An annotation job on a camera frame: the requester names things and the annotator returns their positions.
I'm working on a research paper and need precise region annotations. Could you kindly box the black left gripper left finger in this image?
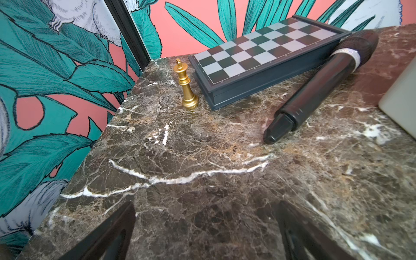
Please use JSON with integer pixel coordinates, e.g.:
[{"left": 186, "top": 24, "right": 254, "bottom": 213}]
[{"left": 60, "top": 201, "right": 135, "bottom": 260}]

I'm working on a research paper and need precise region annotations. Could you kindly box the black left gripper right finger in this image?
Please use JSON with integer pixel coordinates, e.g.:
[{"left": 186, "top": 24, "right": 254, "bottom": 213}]
[{"left": 277, "top": 200, "right": 353, "bottom": 260}]

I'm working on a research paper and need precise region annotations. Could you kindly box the large bamboo lid tissue box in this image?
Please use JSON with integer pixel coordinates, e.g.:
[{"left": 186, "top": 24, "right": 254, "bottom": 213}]
[{"left": 378, "top": 59, "right": 416, "bottom": 138}]

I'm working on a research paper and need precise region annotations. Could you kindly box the gold chess king piece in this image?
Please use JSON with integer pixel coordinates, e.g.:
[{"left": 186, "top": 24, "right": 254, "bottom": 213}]
[{"left": 173, "top": 58, "right": 199, "bottom": 109}]

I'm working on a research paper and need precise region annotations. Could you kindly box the folding chess board box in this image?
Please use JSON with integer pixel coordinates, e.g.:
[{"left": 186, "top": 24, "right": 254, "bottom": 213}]
[{"left": 189, "top": 15, "right": 351, "bottom": 110}]

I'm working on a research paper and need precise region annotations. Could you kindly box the black corner frame post left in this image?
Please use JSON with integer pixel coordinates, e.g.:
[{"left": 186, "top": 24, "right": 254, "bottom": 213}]
[{"left": 105, "top": 0, "right": 151, "bottom": 71}]

